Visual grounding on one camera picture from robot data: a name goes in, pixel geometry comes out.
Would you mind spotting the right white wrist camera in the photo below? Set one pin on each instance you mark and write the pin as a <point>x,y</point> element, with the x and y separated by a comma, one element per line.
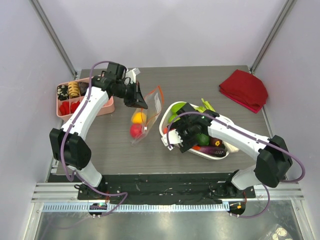
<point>171,138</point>

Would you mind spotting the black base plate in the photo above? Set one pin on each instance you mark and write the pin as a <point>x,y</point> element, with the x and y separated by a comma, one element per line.
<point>167,189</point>

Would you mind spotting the red folded cloth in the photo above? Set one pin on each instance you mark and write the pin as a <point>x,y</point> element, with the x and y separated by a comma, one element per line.
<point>245,89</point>

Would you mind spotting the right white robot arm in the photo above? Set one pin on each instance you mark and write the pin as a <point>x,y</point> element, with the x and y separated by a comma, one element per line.
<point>272,160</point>

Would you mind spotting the tan striped pastry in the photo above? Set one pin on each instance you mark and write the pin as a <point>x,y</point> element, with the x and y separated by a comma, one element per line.
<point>73,90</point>

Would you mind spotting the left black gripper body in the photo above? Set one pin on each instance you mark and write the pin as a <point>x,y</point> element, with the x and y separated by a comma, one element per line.
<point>127,92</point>

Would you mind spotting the light green toy fruit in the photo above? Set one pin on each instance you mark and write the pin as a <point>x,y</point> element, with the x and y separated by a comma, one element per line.
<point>176,107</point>

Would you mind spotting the red candies in tray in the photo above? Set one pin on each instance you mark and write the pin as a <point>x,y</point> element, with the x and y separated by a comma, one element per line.
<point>67,108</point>

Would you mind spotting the white plastic basket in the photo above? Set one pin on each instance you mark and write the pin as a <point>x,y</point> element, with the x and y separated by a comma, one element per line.
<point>163,128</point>

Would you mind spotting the white green toy leek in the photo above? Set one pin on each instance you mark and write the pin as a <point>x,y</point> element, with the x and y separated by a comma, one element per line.
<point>208,106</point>

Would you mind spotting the pink divided snack tray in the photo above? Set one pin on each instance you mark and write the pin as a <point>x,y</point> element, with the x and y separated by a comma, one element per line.
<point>63,96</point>

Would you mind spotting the red toy chili pepper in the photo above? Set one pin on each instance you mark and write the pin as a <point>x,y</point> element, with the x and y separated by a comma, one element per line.
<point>196,147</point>

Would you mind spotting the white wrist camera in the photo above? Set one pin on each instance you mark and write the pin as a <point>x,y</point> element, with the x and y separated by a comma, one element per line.
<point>130,76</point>
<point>171,138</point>

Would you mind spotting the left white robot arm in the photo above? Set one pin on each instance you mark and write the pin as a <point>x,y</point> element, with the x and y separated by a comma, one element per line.
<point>68,142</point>

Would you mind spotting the yellow orange toy fruit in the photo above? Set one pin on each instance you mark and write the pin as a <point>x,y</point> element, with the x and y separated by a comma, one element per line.
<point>139,118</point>

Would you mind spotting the purple toy eggplant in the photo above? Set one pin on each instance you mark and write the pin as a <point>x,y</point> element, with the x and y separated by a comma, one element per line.
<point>213,151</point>

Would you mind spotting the dark purple toy mangosteen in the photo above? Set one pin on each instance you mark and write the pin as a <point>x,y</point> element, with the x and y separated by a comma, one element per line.
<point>216,142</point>

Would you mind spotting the green toy avocado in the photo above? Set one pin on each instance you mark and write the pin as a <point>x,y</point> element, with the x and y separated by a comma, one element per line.
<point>202,139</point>

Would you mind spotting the clear zip top bag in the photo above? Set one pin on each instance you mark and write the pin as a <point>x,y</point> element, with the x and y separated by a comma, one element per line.
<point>155,102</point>

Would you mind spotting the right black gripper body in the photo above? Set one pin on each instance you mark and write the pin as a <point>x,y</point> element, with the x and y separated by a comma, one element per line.
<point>186,139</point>

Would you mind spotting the red toy apple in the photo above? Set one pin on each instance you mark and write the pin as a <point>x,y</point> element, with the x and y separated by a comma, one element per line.
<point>136,130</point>

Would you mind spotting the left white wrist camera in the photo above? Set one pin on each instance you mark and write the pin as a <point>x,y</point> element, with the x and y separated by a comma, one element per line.
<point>130,76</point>

